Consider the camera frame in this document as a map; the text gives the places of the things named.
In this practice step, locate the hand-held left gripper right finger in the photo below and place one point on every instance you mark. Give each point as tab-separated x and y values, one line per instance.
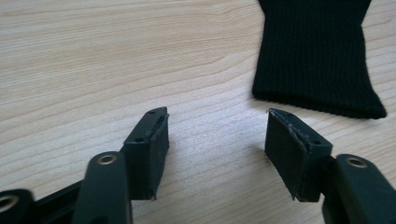
292	155

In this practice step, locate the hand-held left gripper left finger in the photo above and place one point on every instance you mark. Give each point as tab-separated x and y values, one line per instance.
146	155

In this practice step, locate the black sock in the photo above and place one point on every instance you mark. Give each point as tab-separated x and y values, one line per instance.
314	53

